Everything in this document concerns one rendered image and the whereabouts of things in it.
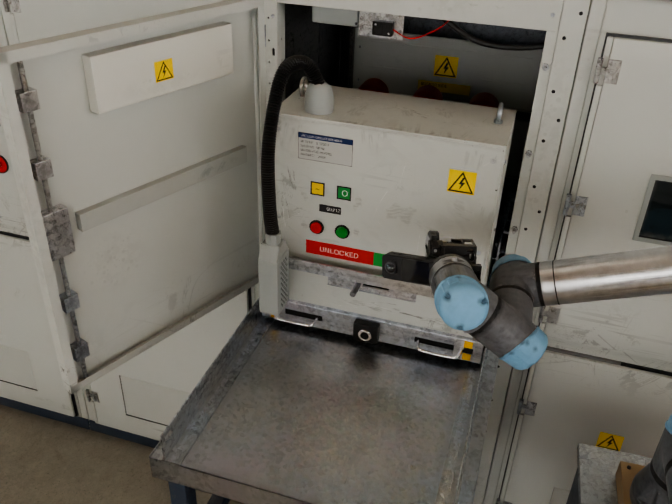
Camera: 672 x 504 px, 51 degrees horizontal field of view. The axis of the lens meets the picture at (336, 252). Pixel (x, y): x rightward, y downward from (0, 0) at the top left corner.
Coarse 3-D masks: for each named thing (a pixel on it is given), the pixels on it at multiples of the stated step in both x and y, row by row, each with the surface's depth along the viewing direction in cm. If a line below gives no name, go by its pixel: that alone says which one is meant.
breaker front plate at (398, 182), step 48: (288, 144) 148; (384, 144) 142; (432, 144) 138; (288, 192) 154; (336, 192) 151; (384, 192) 147; (432, 192) 144; (480, 192) 140; (288, 240) 161; (336, 240) 157; (384, 240) 153; (480, 240) 146; (336, 288) 164
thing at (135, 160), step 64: (256, 0) 153; (0, 64) 114; (64, 64) 126; (128, 64) 133; (192, 64) 145; (64, 128) 130; (128, 128) 142; (192, 128) 155; (64, 192) 135; (128, 192) 146; (192, 192) 162; (256, 192) 180; (64, 256) 141; (128, 256) 154; (192, 256) 170; (256, 256) 190; (64, 320) 143; (128, 320) 161; (192, 320) 174; (64, 384) 152
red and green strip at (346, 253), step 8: (312, 240) 159; (312, 248) 160; (320, 248) 159; (328, 248) 159; (336, 248) 158; (344, 248) 157; (352, 248) 157; (328, 256) 160; (336, 256) 159; (344, 256) 158; (352, 256) 158; (360, 256) 157; (368, 256) 156; (376, 256) 156; (376, 264) 157
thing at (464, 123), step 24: (336, 96) 156; (360, 96) 157; (384, 96) 157; (408, 96) 158; (312, 120) 144; (336, 120) 143; (360, 120) 144; (384, 120) 145; (408, 120) 145; (432, 120) 146; (456, 120) 146; (480, 120) 146; (504, 120) 147; (480, 144) 136; (504, 144) 135; (504, 168) 146; (384, 288) 161
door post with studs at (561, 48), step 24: (576, 0) 135; (576, 24) 138; (552, 48) 142; (576, 48) 140; (552, 72) 143; (552, 96) 146; (552, 120) 148; (528, 144) 153; (552, 144) 151; (528, 168) 156; (552, 168) 154; (528, 192) 158; (528, 216) 161; (528, 240) 164; (504, 384) 187; (480, 480) 208
